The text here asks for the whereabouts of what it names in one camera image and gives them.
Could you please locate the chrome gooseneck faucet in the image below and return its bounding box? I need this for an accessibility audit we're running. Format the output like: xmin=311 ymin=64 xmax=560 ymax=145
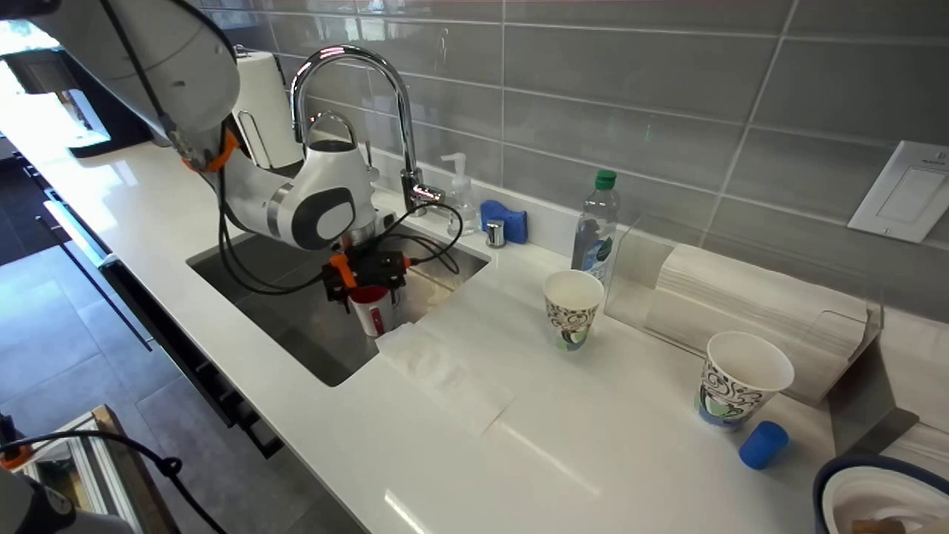
xmin=287 ymin=45 xmax=444 ymax=210

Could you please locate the clear soap dispenser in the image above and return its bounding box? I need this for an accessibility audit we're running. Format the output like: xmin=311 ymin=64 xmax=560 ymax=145
xmin=444 ymin=150 xmax=476 ymax=234

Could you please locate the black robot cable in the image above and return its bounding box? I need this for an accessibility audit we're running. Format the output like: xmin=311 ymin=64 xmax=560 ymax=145
xmin=0 ymin=426 xmax=231 ymax=534

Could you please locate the patterned paper cup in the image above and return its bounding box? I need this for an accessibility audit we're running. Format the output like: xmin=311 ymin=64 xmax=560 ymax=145
xmin=697 ymin=328 xmax=794 ymax=426
xmin=542 ymin=271 xmax=605 ymax=349

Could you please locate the green capped water bottle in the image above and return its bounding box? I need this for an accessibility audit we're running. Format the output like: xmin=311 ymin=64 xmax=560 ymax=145
xmin=572 ymin=170 xmax=619 ymax=284

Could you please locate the patterned paper cup left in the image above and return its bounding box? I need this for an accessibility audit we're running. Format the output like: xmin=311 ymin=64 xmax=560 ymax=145
xmin=542 ymin=271 xmax=605 ymax=349

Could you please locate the grey metal stand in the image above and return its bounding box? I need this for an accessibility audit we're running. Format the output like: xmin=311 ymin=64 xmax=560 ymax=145
xmin=827 ymin=305 xmax=920 ymax=453

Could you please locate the patterned paper cup right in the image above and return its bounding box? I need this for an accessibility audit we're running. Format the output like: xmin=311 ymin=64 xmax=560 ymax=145
xmin=697 ymin=328 xmax=794 ymax=426

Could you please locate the blue sponge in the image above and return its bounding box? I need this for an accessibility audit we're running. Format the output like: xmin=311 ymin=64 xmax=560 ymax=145
xmin=480 ymin=199 xmax=528 ymax=248

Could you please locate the white wall outlet plate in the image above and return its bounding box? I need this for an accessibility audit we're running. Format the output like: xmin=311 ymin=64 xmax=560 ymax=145
xmin=848 ymin=140 xmax=949 ymax=244

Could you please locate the stainless steel sink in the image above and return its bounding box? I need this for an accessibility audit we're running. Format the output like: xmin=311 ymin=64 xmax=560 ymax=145
xmin=191 ymin=226 xmax=487 ymax=386

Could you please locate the blue rimmed white bowl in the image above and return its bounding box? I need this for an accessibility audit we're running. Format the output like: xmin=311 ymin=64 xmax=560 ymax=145
xmin=812 ymin=456 xmax=949 ymax=534

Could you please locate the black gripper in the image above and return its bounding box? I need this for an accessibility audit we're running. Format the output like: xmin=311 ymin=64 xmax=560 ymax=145
xmin=321 ymin=245 xmax=410 ymax=300

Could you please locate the blue cylindrical cap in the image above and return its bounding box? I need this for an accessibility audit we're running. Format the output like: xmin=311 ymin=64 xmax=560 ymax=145
xmin=740 ymin=422 xmax=790 ymax=468

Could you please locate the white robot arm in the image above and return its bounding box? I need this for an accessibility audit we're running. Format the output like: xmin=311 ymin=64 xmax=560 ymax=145
xmin=0 ymin=0 xmax=410 ymax=300

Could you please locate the white folded towel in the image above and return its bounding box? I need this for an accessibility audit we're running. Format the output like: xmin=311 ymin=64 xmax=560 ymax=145
xmin=648 ymin=245 xmax=877 ymax=406

